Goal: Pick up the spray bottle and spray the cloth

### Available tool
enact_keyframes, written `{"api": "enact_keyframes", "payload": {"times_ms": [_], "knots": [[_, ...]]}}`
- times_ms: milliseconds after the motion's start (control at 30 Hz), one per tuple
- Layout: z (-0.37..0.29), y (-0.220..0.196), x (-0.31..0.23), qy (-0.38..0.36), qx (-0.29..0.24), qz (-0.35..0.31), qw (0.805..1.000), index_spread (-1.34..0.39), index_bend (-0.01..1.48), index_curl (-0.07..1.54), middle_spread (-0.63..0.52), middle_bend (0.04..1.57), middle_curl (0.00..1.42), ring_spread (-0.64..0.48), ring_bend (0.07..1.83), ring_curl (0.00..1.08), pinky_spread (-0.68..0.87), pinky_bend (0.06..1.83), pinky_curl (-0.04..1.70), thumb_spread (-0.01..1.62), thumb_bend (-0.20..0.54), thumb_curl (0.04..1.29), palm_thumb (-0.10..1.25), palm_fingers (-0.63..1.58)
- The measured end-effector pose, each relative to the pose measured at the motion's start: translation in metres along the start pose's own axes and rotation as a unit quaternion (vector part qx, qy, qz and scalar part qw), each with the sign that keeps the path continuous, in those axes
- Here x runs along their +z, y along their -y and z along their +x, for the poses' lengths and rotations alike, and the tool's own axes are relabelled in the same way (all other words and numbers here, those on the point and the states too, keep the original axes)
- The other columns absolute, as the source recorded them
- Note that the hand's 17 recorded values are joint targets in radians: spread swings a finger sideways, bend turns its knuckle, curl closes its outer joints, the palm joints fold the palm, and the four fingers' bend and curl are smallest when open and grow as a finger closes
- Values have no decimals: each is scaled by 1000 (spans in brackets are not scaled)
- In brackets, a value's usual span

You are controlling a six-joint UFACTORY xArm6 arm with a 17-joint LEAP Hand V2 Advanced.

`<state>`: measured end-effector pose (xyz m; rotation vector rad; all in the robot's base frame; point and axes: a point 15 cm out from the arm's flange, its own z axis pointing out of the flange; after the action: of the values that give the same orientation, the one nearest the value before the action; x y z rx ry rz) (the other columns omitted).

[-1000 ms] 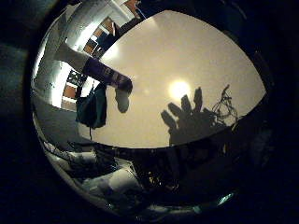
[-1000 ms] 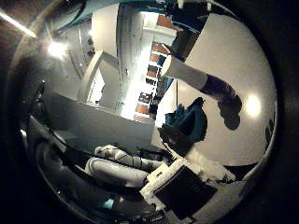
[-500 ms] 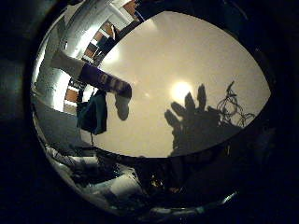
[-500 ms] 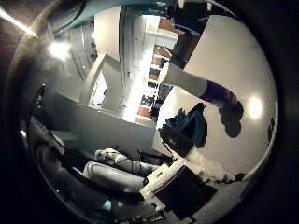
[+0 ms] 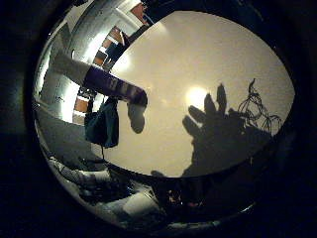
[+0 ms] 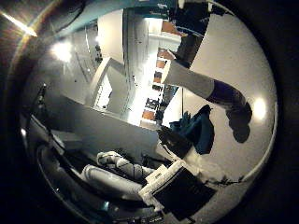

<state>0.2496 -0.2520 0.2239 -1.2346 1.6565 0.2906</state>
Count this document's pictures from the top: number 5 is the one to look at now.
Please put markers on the dark blue cloth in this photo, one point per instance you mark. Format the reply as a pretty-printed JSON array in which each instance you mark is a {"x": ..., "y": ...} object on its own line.
[{"x": 100, "y": 125}]

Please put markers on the dark blue chair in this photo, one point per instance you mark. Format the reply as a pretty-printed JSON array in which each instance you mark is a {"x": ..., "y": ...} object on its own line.
[{"x": 114, "y": 51}]

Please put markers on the white tube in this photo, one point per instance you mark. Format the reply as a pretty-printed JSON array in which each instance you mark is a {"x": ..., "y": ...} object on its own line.
[{"x": 97, "y": 176}]

